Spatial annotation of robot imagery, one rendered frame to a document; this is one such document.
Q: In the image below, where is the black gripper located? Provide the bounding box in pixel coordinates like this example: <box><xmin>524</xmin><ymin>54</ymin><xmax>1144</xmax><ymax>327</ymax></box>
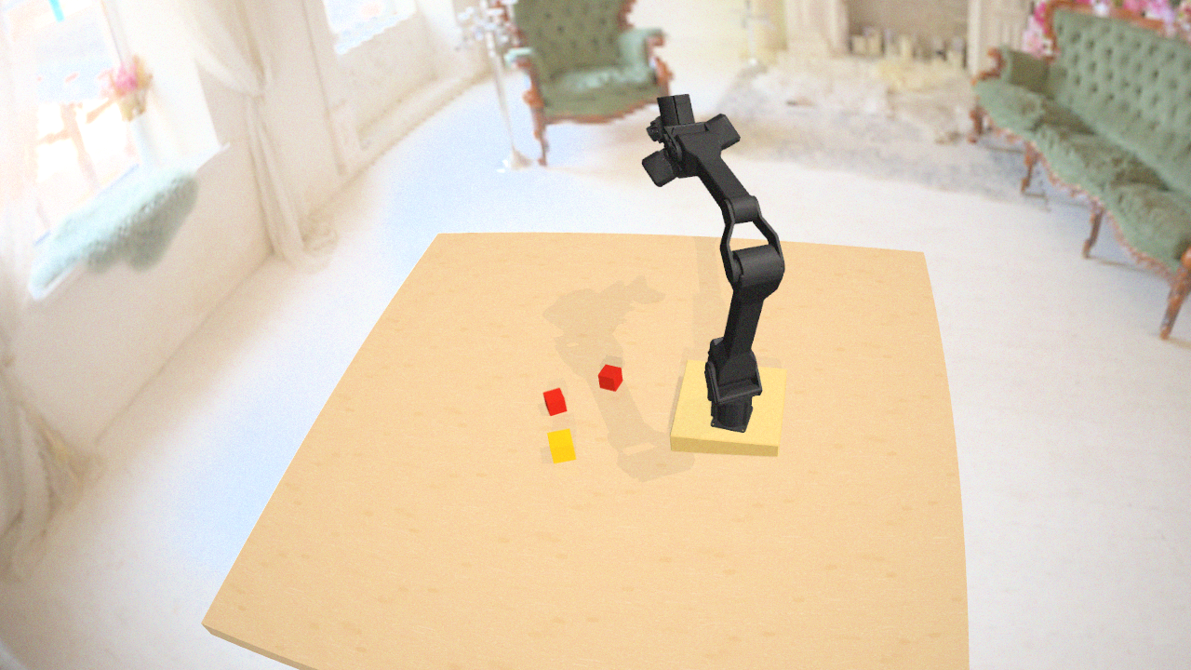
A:
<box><xmin>642</xmin><ymin>114</ymin><xmax>741</xmax><ymax>187</ymax></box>

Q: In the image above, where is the red cube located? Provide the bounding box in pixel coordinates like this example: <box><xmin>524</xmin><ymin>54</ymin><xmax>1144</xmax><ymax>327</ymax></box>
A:
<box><xmin>542</xmin><ymin>388</ymin><xmax>567</xmax><ymax>417</ymax></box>
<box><xmin>598</xmin><ymin>365</ymin><xmax>622</xmax><ymax>392</ymax></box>

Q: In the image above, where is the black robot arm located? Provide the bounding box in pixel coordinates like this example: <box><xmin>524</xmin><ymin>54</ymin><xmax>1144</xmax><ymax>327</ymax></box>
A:
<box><xmin>647</xmin><ymin>94</ymin><xmax>785</xmax><ymax>433</ymax></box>

